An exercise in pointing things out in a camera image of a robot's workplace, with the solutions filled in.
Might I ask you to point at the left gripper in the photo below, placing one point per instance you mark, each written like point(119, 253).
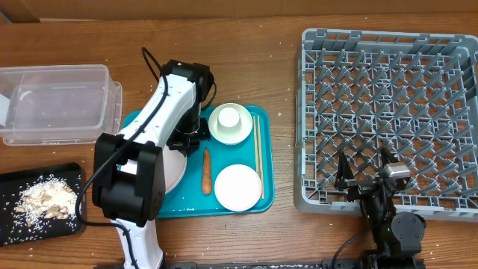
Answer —
point(188, 145)

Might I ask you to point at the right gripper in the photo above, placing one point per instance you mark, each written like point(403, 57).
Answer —
point(361, 186)

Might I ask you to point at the large white plate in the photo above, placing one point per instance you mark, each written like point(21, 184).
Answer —
point(174, 168)

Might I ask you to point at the white cup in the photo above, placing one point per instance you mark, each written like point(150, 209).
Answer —
point(228, 117)

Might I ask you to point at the white bowl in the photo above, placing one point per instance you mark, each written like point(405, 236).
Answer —
point(234, 135)

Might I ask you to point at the rice and peanut shells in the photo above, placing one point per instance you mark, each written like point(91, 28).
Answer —
point(39, 210)

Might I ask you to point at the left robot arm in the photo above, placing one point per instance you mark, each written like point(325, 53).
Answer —
point(129, 167)

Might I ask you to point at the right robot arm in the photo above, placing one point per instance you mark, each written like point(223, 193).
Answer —
point(397, 235)

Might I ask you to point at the grey dishwasher rack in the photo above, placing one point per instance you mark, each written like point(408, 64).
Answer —
point(414, 94)

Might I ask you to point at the black waste tray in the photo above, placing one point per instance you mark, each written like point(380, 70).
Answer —
point(72, 172)

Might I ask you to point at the orange carrot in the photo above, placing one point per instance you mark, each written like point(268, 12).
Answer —
point(206, 173)

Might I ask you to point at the right wooden chopstick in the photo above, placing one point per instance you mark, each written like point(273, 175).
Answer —
point(260, 161)

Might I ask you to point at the clear plastic bin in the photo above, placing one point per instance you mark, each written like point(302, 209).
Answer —
point(59, 104)

